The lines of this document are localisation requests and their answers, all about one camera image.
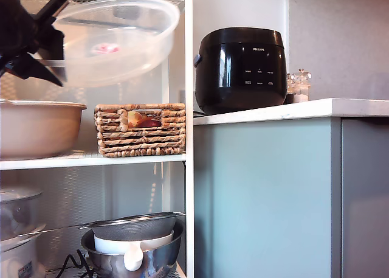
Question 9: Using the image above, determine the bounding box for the black Philips rice cooker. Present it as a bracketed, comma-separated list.
[194, 27, 288, 116]

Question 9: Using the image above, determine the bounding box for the black power cable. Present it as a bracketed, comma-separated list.
[45, 248, 97, 278]

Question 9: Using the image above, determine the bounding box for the white rice cooker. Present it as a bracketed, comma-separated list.
[0, 224, 47, 278]

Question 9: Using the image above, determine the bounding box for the white plastic scoop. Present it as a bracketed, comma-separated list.
[123, 240, 144, 272]

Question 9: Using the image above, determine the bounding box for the white stone countertop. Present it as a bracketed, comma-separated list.
[193, 97, 389, 127]

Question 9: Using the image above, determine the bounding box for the yellow onion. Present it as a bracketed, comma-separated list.
[126, 110, 144, 127]

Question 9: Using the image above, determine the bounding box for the woven wicker basket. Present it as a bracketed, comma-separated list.
[93, 102, 187, 158]

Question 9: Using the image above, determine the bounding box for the white metal shelf unit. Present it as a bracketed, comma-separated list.
[0, 0, 195, 278]

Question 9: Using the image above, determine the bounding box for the clear plastic microwave lid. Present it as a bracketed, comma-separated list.
[50, 0, 182, 89]

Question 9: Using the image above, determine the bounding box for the grey-blue kitchen cabinet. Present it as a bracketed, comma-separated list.
[193, 117, 389, 278]

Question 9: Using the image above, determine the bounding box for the stainless steel mixing bowl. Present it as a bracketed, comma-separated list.
[80, 218, 185, 278]

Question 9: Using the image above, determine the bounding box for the red apple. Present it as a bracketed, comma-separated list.
[138, 118, 162, 128]

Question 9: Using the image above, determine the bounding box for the metal mesh strainer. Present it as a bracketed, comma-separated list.
[16, 210, 186, 242]

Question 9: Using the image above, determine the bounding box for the glass pepper mill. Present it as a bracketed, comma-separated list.
[286, 72, 297, 104]

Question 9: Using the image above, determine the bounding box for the white ceramic bowl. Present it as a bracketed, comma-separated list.
[92, 229, 175, 255]

